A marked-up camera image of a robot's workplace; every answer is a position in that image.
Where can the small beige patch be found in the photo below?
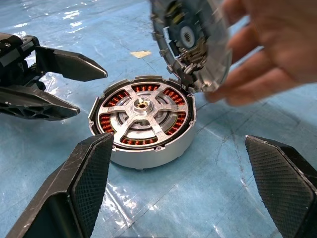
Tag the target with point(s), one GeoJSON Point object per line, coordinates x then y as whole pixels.
{"type": "Point", "coordinates": [140, 54]}

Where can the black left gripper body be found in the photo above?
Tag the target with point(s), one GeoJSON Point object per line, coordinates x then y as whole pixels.
{"type": "Point", "coordinates": [15, 57]}

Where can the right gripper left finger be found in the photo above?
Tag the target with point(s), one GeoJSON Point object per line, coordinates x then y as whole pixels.
{"type": "Point", "coordinates": [81, 178]}

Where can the silver motor stator base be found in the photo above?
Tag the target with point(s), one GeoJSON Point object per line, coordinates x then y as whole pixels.
{"type": "Point", "coordinates": [148, 158]}

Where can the person's bare hand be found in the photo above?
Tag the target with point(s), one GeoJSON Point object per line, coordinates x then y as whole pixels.
{"type": "Point", "coordinates": [284, 49]}

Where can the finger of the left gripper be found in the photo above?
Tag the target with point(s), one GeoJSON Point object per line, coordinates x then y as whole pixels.
{"type": "Point", "coordinates": [37, 106]}
{"type": "Point", "coordinates": [74, 65]}

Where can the finned silver motor cover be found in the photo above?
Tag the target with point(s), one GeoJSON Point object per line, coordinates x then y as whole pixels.
{"type": "Point", "coordinates": [198, 62]}

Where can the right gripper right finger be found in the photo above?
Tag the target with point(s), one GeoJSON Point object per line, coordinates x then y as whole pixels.
{"type": "Point", "coordinates": [284, 178]}

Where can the black rotor with silver spokes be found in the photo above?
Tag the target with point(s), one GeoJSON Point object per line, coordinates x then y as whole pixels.
{"type": "Point", "coordinates": [138, 116]}

